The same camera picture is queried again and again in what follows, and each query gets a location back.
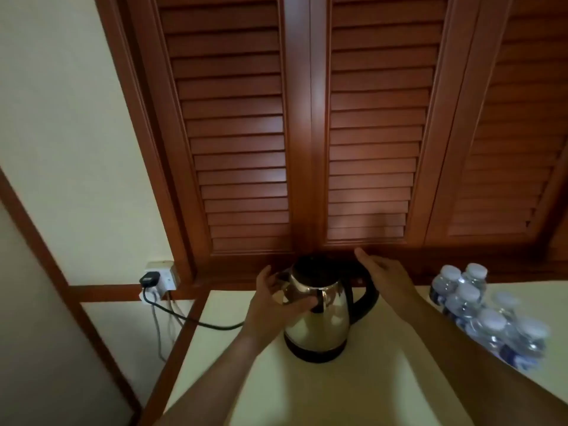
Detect person's left hand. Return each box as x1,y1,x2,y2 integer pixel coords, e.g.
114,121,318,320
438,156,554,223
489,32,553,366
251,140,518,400
238,264,319,354

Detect person's right hand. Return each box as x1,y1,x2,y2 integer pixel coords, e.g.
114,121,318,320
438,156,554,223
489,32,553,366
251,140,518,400
354,247,430,323

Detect stainless steel electric kettle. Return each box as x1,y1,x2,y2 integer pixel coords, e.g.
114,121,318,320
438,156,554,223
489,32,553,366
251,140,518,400
274,254,380,364

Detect person's right forearm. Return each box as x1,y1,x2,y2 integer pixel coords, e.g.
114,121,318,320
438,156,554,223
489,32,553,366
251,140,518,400
404,299,568,426

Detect person's left forearm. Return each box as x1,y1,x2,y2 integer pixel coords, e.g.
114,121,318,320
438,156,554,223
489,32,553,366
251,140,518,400
153,334,263,426

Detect wooden cabinet cream top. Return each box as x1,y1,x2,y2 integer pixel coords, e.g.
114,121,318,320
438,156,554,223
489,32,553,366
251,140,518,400
137,283,568,426

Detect wooden louvered shutter door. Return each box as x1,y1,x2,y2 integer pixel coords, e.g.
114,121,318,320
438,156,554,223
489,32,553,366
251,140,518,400
126,0,311,273
424,0,568,249
309,0,482,256
546,217,568,262

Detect black power cord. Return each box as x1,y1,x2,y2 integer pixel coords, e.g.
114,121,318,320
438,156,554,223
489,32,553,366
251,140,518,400
141,286,246,332

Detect grey cable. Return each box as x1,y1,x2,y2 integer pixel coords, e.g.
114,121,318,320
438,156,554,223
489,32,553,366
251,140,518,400
166,290,185,328
150,291,169,363

